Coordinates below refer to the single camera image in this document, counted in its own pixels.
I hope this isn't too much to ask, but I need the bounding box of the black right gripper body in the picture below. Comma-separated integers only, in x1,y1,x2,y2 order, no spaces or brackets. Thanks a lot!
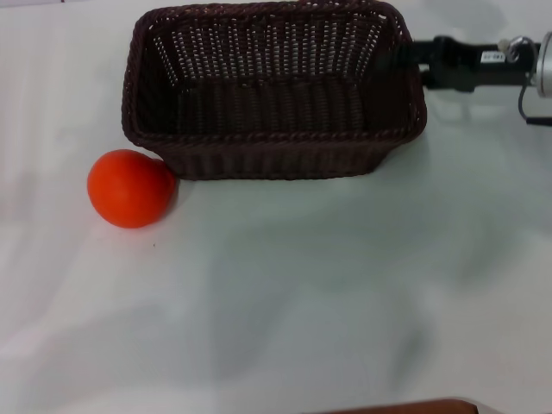
430,34,542,94

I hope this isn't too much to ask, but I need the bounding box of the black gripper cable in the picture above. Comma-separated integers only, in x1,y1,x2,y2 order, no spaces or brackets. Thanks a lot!
518,83,552,127

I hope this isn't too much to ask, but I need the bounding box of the dark brown woven basket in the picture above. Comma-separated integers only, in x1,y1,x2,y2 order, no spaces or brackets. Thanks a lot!
122,0,428,181

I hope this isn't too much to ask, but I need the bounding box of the orange round fruit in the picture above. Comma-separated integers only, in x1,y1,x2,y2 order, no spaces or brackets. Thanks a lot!
87,148,177,229

